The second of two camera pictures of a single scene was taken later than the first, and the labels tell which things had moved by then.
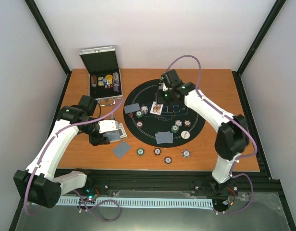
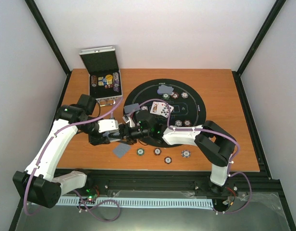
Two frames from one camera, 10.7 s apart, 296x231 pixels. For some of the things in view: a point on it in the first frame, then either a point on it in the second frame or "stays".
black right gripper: (160, 100) → (122, 128)
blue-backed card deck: (112, 136) stays
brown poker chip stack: (157, 151) stays
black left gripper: (99, 140) stays
